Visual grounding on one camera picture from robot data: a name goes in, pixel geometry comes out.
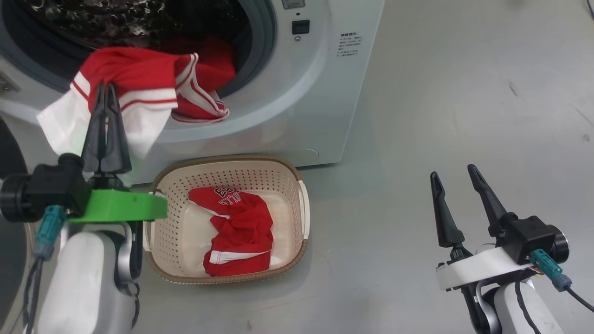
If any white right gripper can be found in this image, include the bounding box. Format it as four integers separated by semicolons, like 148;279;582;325
430;164;539;292

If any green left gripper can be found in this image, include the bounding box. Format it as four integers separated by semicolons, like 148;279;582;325
67;83;168;224

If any red and white garment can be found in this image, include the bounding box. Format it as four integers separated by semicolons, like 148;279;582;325
37;36;237;161

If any black round glass washer door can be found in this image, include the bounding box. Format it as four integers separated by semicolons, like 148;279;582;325
0;118;29;334

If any red lettered jersey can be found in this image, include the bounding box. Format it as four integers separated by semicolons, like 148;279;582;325
188;186;274;277

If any cream perforated laundry basket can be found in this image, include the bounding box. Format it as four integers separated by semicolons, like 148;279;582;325
143;154;310;284

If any white front-load washing machine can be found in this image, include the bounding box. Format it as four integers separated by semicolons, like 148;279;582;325
0;0;385;186

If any teal right camera connector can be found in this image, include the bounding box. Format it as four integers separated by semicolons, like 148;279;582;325
530;249;573;292

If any teal camera connector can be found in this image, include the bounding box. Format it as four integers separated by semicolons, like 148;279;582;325
33;206;67;260
530;249;573;292

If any teal left camera connector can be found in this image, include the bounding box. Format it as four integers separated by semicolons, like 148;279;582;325
33;206;67;260

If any black right camera cable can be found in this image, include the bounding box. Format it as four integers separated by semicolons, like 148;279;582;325
564;285;594;313

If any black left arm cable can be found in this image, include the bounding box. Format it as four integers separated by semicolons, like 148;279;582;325
21;257;45;334

